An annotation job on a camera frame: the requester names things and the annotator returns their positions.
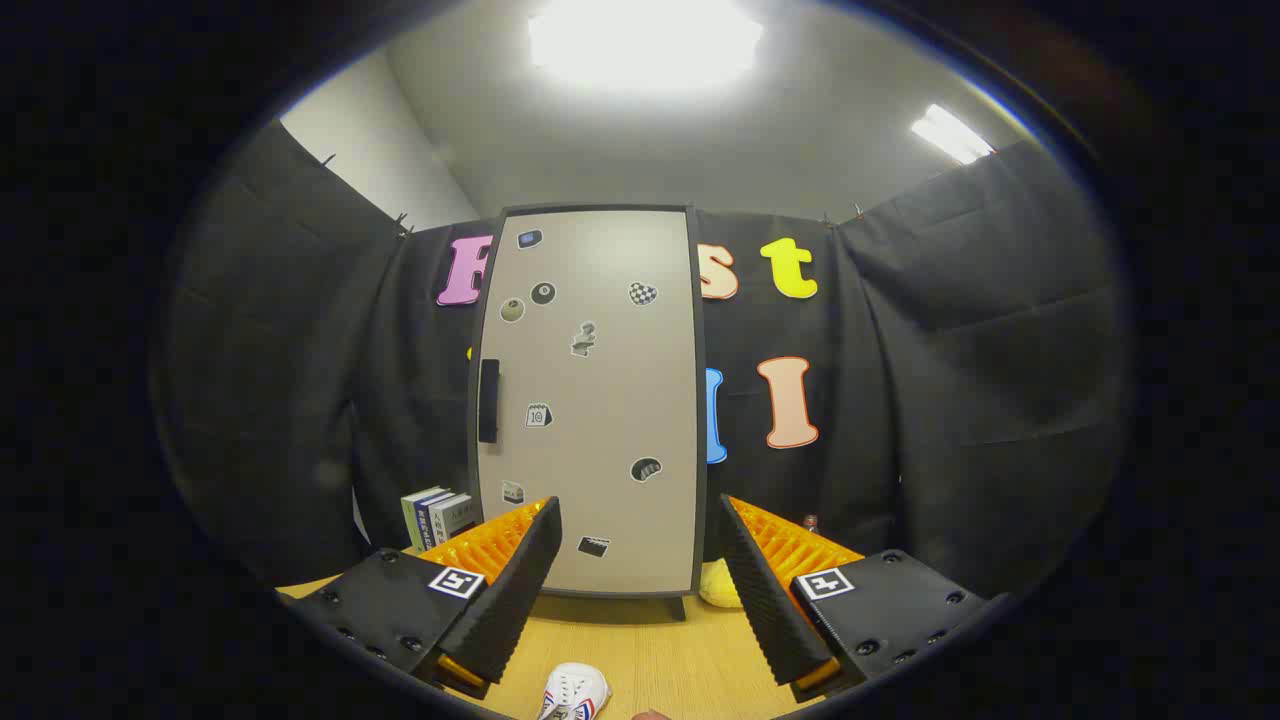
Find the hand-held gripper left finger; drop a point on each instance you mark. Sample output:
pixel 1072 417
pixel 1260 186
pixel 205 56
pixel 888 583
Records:
pixel 520 590

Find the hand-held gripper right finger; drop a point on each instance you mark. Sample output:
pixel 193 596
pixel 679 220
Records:
pixel 765 600

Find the white canvas shoe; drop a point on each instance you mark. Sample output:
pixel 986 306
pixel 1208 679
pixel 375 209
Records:
pixel 572 690

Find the dark grey shoe cabinet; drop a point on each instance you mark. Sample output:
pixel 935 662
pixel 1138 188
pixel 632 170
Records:
pixel 640 608

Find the beige shoe cabinet door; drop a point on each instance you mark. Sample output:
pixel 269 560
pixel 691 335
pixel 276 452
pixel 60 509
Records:
pixel 600 450

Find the yellow plush toy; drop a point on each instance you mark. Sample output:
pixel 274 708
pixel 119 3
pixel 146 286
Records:
pixel 718 590

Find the dark blue book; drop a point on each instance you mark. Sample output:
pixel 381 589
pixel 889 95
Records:
pixel 424 520

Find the green book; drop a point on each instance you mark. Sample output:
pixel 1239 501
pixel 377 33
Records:
pixel 410 515

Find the black backdrop cloth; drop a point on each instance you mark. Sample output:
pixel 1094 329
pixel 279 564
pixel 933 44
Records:
pixel 300 400

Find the narrow ceiling light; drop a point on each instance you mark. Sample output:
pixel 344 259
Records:
pixel 950 135

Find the large ceiling light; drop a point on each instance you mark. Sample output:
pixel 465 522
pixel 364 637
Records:
pixel 640 45

